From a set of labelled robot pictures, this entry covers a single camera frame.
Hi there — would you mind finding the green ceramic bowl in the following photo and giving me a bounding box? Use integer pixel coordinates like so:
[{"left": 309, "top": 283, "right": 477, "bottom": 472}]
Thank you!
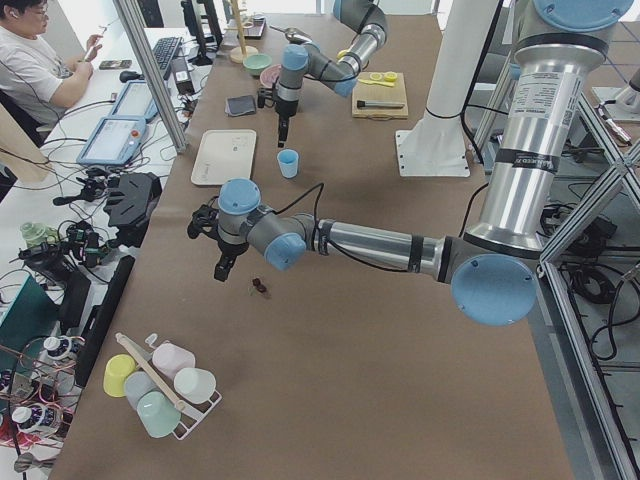
[{"left": 243, "top": 53, "right": 272, "bottom": 77}]

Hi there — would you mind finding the steel ice scoop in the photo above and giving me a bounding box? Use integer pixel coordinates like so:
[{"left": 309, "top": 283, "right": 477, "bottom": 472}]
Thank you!
[{"left": 270, "top": 25, "right": 312, "bottom": 44}]

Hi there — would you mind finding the grey folded cloth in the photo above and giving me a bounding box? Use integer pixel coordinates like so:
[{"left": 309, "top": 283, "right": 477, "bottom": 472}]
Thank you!
[{"left": 225, "top": 95, "right": 256, "bottom": 117}]

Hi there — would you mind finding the steel muddler black tip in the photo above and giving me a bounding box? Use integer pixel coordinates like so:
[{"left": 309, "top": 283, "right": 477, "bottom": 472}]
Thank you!
[{"left": 356, "top": 100, "right": 405, "bottom": 109}]

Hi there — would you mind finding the light blue plastic cup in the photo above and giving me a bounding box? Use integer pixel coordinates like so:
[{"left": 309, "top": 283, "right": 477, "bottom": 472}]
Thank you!
[{"left": 277, "top": 149, "right": 299, "bottom": 179}]

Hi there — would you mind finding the blue teach pendant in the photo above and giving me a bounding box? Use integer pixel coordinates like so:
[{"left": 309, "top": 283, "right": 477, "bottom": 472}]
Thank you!
[
  {"left": 110, "top": 80, "right": 158, "bottom": 122},
  {"left": 77, "top": 115, "right": 147, "bottom": 166}
]

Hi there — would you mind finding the blue teach pendant near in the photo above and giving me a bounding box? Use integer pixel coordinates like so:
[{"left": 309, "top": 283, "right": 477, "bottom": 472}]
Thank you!
[{"left": 77, "top": 115, "right": 147, "bottom": 166}]

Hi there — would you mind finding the blue teach pendant far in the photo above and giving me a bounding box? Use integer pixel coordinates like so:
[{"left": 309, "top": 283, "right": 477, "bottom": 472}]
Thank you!
[{"left": 110, "top": 80, "right": 158, "bottom": 122}]

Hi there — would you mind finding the cream rabbit tray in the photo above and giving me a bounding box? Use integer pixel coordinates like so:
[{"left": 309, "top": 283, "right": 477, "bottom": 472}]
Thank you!
[{"left": 191, "top": 129, "right": 257, "bottom": 186}]

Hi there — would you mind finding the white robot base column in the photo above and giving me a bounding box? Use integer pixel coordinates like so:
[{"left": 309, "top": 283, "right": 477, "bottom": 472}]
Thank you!
[{"left": 396, "top": 0, "right": 502, "bottom": 177}]

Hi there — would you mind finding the wooden cup stand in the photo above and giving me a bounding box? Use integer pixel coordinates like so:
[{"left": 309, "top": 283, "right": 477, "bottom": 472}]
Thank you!
[{"left": 230, "top": 0, "right": 254, "bottom": 64}]

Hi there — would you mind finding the white cup rack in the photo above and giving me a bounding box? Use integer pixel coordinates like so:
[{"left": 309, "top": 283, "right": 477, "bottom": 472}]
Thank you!
[{"left": 115, "top": 332, "right": 222, "bottom": 440}]

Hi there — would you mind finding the yellow plastic cup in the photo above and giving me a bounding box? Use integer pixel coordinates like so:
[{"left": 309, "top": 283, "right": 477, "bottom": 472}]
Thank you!
[{"left": 103, "top": 354, "right": 137, "bottom": 398}]

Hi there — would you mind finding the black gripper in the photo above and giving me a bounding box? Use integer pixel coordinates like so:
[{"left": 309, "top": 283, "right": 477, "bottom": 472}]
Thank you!
[
  {"left": 276, "top": 97, "right": 299, "bottom": 148},
  {"left": 213, "top": 240, "right": 249, "bottom": 282}
]

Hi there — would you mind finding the pink bowl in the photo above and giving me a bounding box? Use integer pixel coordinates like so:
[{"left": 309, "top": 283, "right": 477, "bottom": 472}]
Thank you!
[{"left": 259, "top": 64, "right": 282, "bottom": 89}]

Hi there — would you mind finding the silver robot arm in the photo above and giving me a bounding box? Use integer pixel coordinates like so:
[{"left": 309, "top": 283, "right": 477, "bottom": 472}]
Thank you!
[
  {"left": 272, "top": 1, "right": 387, "bottom": 148},
  {"left": 212, "top": 1, "right": 630, "bottom": 326}
]

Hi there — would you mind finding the pink plastic cup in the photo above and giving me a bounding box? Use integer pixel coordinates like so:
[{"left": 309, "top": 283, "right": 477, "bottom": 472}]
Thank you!
[{"left": 152, "top": 342, "right": 196, "bottom": 380}]

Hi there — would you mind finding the seated person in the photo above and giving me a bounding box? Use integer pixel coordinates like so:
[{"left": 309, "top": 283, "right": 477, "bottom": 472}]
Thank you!
[{"left": 1, "top": 1, "right": 102, "bottom": 126}]

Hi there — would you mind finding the mint plastic cup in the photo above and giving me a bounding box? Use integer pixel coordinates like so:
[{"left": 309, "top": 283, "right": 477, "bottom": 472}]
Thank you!
[{"left": 136, "top": 391, "right": 181, "bottom": 438}]

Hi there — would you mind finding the white plastic cup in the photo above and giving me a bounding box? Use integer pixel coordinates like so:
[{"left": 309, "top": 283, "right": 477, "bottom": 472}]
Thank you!
[{"left": 173, "top": 367, "right": 217, "bottom": 404}]

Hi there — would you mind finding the yellow plastic knife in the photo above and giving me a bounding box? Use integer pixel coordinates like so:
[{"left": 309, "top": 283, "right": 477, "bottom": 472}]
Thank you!
[{"left": 358, "top": 78, "right": 396, "bottom": 88}]

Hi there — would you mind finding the wooden cutting board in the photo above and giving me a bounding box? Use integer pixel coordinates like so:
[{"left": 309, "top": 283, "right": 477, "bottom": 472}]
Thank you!
[{"left": 351, "top": 72, "right": 409, "bottom": 119}]

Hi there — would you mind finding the lemon half lower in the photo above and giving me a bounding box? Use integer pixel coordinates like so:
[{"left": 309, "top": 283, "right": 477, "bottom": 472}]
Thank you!
[{"left": 383, "top": 71, "right": 398, "bottom": 83}]

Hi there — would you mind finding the black keyboard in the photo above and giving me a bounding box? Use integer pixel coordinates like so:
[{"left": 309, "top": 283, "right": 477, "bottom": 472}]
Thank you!
[{"left": 152, "top": 37, "right": 182, "bottom": 69}]

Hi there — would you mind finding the grey plastic cup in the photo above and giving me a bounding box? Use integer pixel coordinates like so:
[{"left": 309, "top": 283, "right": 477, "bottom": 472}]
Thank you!
[{"left": 124, "top": 370, "right": 156, "bottom": 410}]

